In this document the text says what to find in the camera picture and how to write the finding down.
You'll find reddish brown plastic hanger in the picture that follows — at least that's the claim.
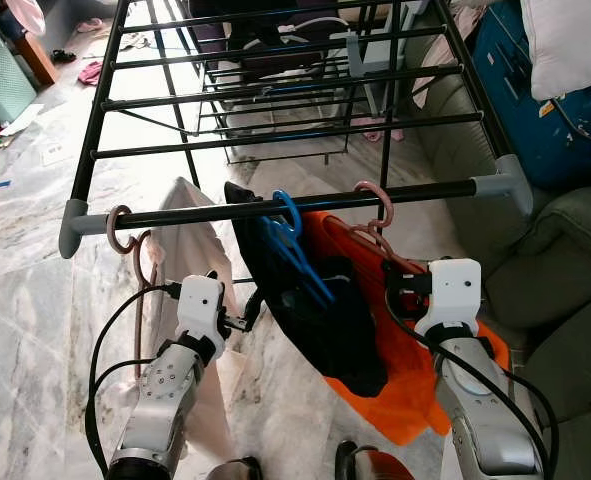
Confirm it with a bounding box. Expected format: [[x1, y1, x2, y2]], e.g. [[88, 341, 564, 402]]
[[320, 180, 426, 276]]

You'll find black metal drying rack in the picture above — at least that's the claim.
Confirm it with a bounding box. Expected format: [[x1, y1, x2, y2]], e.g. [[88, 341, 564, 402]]
[[58, 0, 536, 261]]

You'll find dark green sofa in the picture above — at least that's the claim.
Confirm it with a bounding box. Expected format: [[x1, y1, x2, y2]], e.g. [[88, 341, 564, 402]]
[[405, 70, 591, 480]]

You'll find blue plastic hanger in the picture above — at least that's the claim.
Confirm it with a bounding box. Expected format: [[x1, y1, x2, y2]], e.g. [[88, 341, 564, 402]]
[[262, 190, 336, 306]]

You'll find orange garment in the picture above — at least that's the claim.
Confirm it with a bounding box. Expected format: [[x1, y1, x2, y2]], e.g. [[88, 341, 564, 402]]
[[300, 208, 511, 446]]

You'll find white paper sheet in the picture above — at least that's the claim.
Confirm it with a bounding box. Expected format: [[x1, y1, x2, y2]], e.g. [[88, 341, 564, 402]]
[[0, 103, 46, 136]]

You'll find white hanging shirt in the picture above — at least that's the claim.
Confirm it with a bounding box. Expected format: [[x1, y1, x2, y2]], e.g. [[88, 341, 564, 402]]
[[140, 177, 248, 466]]

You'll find pink paper slip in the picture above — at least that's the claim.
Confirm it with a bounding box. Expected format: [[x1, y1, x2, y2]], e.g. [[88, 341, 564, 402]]
[[40, 140, 73, 166]]

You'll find pink garment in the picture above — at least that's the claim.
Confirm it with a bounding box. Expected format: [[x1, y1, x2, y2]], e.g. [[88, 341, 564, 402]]
[[410, 5, 481, 111]]

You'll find light pink cloth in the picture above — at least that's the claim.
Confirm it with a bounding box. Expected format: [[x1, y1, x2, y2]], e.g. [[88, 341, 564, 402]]
[[350, 118, 404, 143]]

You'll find robot left leg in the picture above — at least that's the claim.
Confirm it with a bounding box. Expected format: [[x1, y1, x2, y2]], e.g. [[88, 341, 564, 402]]
[[210, 457, 266, 480]]

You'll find blue bag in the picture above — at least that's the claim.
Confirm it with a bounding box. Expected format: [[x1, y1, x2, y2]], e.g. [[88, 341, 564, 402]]
[[472, 0, 591, 191]]

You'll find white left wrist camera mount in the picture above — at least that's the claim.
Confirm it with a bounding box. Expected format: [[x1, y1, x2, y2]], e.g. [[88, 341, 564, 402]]
[[175, 275, 226, 346]]

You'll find magenta cloth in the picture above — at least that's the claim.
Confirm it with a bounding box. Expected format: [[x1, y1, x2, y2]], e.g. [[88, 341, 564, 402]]
[[78, 60, 104, 86]]

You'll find dark navy hanging garment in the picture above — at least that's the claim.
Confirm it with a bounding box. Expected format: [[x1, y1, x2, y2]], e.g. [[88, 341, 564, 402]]
[[223, 182, 389, 398]]

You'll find robot leg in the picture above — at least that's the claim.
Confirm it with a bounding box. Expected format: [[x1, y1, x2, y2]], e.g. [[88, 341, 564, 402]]
[[210, 457, 266, 480], [335, 440, 416, 480]]

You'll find robot right leg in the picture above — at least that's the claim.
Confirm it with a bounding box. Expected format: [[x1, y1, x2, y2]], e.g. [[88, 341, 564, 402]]
[[335, 440, 416, 480]]

